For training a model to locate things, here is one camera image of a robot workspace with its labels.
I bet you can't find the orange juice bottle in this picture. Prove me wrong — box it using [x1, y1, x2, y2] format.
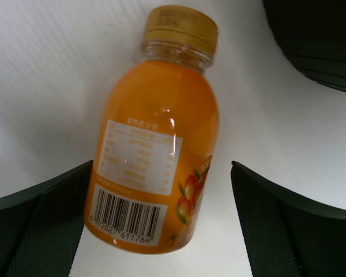
[84, 5, 219, 254]

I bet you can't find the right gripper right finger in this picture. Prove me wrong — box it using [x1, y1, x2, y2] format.
[231, 162, 346, 276]

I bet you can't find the black plastic waste bin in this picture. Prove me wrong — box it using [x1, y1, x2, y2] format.
[263, 0, 346, 92]

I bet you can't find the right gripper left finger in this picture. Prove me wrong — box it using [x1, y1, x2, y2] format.
[0, 161, 92, 276]

